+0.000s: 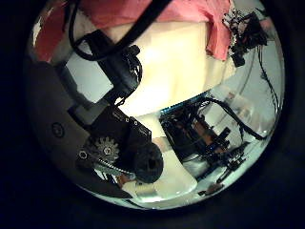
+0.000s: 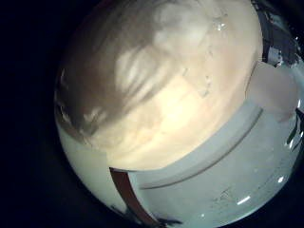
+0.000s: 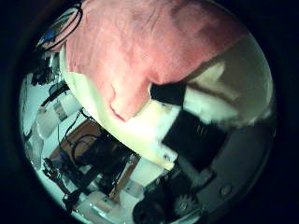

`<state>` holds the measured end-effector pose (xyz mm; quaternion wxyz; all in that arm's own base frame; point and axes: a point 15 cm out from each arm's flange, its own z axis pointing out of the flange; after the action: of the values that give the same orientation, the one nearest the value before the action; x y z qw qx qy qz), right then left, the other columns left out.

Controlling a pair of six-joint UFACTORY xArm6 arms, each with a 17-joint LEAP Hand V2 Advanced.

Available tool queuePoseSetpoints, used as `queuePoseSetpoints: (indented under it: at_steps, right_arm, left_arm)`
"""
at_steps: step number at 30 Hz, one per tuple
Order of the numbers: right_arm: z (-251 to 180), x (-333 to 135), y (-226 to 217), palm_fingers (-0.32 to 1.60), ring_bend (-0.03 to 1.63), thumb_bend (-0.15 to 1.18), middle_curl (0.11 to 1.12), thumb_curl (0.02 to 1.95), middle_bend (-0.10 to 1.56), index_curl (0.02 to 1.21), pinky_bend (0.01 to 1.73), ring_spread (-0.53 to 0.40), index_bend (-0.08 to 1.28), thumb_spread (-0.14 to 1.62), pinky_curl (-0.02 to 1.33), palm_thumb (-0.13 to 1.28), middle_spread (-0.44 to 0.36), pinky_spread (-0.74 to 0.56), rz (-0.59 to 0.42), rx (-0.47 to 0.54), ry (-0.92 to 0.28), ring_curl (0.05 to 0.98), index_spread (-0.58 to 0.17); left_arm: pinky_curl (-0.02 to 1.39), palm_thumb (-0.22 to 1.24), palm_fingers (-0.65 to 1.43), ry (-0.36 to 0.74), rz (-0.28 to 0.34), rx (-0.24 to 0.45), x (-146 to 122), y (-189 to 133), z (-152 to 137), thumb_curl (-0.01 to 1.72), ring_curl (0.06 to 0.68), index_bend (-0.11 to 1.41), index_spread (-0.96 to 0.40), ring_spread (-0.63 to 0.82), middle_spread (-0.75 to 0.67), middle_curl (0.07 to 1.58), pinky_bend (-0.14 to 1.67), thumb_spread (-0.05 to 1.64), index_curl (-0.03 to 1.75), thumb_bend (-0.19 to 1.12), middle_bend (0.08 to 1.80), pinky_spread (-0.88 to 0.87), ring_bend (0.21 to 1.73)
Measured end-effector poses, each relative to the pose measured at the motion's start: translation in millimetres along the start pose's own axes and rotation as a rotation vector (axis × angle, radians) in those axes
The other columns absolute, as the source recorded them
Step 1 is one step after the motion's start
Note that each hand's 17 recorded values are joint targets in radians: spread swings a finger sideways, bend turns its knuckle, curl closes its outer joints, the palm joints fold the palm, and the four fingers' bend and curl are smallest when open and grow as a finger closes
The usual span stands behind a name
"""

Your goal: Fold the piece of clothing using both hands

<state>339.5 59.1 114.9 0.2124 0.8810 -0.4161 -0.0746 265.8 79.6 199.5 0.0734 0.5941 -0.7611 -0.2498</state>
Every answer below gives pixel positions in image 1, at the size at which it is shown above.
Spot orange button shirt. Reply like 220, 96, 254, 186
31, 0, 234, 63

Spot black right hand cables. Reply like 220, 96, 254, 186
255, 44, 282, 115

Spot black left hand cable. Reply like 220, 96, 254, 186
67, 0, 96, 62

